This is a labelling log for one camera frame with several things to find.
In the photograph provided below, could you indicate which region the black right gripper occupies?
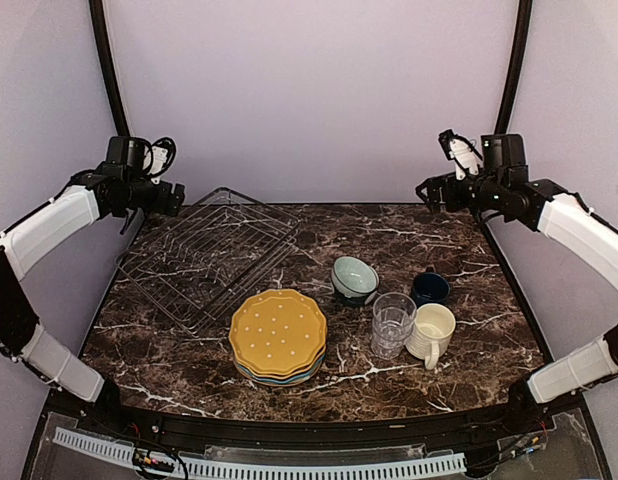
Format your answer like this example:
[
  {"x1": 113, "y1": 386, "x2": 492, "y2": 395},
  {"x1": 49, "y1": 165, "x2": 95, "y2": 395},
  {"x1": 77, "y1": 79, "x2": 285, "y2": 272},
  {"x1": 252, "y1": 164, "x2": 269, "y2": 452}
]
[{"x1": 416, "y1": 167, "x2": 506, "y2": 214}]

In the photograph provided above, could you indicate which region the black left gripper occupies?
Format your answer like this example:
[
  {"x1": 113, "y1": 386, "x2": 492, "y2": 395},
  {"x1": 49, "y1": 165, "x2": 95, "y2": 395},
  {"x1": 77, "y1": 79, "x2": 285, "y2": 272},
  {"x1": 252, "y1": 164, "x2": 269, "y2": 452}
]
[{"x1": 118, "y1": 174, "x2": 184, "y2": 217}]

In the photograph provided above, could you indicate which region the metal wire dish rack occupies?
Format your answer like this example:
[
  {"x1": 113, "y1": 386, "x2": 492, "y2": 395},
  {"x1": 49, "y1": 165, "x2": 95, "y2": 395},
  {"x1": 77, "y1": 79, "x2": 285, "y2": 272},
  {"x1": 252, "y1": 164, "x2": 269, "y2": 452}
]
[{"x1": 117, "y1": 187, "x2": 300, "y2": 337}]

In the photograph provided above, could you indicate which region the clear ribbed drinking glass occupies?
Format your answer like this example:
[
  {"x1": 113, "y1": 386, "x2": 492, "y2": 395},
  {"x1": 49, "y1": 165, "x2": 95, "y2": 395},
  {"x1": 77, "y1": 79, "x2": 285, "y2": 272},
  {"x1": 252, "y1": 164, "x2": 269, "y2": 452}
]
[{"x1": 371, "y1": 292, "x2": 417, "y2": 359}]

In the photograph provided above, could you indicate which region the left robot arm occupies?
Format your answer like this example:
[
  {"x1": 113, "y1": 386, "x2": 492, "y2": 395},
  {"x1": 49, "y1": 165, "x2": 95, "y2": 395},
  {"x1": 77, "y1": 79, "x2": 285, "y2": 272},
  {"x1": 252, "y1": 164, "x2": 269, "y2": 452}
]
[{"x1": 0, "y1": 136, "x2": 185, "y2": 436}]

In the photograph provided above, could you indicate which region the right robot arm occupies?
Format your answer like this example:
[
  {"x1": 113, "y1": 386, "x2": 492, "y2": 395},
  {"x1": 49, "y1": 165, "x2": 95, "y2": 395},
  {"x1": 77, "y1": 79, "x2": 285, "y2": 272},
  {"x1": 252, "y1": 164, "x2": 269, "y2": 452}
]
[{"x1": 415, "y1": 130, "x2": 618, "y2": 434}]

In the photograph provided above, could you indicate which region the dark blue mug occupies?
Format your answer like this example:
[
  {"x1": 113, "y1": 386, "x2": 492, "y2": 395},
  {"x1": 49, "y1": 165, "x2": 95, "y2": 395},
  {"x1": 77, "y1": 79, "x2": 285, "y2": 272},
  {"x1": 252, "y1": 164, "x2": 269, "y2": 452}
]
[{"x1": 410, "y1": 267, "x2": 451, "y2": 307}]

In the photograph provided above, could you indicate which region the light green ceramic bowl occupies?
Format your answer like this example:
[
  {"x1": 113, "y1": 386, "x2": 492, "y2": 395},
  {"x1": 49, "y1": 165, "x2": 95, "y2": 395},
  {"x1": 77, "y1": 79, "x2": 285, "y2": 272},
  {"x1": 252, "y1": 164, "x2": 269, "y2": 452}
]
[{"x1": 331, "y1": 256, "x2": 379, "y2": 298}]

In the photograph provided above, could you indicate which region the cream ribbed mug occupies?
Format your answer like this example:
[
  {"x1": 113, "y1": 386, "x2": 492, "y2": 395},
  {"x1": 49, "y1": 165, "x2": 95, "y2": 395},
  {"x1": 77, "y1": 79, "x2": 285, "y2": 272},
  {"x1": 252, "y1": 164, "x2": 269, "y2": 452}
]
[{"x1": 405, "y1": 303, "x2": 456, "y2": 370}]

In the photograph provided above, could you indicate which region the yellow dotted top plate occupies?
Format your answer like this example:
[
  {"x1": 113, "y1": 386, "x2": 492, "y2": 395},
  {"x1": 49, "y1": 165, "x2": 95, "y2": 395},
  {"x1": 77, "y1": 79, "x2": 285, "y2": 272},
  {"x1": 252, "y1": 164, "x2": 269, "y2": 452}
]
[{"x1": 228, "y1": 289, "x2": 327, "y2": 377}]

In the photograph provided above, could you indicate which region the blue plate in stack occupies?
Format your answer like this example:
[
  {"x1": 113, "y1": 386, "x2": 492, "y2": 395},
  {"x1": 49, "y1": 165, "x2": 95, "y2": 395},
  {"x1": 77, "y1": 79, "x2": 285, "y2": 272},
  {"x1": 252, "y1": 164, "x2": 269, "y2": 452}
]
[{"x1": 235, "y1": 355, "x2": 325, "y2": 384}]

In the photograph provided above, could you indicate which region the left wiring bundle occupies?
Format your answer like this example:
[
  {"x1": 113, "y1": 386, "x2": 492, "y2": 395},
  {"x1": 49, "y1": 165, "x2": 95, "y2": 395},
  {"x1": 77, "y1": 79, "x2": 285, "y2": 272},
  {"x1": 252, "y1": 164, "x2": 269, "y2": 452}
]
[{"x1": 78, "y1": 409, "x2": 190, "y2": 480}]

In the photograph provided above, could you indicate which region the wiring bundle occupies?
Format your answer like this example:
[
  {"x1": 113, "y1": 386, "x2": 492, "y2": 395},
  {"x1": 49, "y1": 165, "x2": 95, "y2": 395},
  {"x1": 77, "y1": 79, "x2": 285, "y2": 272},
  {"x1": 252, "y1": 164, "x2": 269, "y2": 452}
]
[
  {"x1": 463, "y1": 414, "x2": 555, "y2": 474},
  {"x1": 78, "y1": 409, "x2": 190, "y2": 480}
]

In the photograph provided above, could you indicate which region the right wiring bundle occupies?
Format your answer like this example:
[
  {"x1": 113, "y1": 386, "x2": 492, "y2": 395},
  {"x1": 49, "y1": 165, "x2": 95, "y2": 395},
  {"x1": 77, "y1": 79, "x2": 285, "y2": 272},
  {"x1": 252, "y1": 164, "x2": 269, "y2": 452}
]
[{"x1": 463, "y1": 414, "x2": 555, "y2": 474}]

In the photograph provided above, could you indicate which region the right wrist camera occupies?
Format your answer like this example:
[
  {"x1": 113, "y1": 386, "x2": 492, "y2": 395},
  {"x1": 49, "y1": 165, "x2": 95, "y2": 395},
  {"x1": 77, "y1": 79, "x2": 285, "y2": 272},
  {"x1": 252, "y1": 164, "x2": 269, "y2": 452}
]
[{"x1": 438, "y1": 129, "x2": 483, "y2": 181}]

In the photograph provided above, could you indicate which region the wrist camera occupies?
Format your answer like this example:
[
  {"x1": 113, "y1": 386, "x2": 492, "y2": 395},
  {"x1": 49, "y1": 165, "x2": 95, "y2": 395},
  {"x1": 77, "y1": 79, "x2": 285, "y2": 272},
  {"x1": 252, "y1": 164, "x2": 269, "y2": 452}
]
[
  {"x1": 438, "y1": 129, "x2": 483, "y2": 181},
  {"x1": 148, "y1": 137, "x2": 177, "y2": 184}
]

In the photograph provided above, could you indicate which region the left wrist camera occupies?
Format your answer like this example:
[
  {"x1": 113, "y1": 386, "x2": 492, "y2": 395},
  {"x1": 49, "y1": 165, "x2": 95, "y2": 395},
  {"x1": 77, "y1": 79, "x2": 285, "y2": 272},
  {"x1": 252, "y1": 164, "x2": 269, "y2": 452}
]
[{"x1": 148, "y1": 137, "x2": 177, "y2": 184}]

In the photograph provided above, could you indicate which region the right black frame post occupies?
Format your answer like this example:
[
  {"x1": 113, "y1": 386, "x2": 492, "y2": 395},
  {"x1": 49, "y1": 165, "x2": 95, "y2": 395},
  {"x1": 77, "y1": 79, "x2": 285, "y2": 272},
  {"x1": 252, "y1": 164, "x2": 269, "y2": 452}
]
[{"x1": 494, "y1": 0, "x2": 533, "y2": 134}]

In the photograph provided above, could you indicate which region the black frame post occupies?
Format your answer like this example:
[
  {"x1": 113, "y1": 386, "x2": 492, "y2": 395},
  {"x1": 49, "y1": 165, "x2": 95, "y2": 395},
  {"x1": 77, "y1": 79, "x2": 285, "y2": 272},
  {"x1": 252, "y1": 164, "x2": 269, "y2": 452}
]
[
  {"x1": 88, "y1": 0, "x2": 130, "y2": 136},
  {"x1": 494, "y1": 0, "x2": 533, "y2": 134}
]

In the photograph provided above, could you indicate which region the left black frame post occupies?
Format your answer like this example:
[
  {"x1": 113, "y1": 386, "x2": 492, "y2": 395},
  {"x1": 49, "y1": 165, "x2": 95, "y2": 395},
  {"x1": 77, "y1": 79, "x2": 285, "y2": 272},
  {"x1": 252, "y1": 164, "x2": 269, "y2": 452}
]
[{"x1": 88, "y1": 0, "x2": 130, "y2": 136}]

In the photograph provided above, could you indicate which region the black front rail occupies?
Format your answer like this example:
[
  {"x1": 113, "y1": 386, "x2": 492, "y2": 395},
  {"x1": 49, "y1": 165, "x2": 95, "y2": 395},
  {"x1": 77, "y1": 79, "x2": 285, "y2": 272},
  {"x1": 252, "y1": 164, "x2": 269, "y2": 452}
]
[{"x1": 43, "y1": 389, "x2": 585, "y2": 456}]

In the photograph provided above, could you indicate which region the light blue slotted cable duct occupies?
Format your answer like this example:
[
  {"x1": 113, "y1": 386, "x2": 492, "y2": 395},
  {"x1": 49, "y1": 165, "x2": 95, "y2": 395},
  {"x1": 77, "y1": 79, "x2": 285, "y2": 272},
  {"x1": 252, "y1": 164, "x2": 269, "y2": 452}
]
[{"x1": 52, "y1": 427, "x2": 467, "y2": 479}]

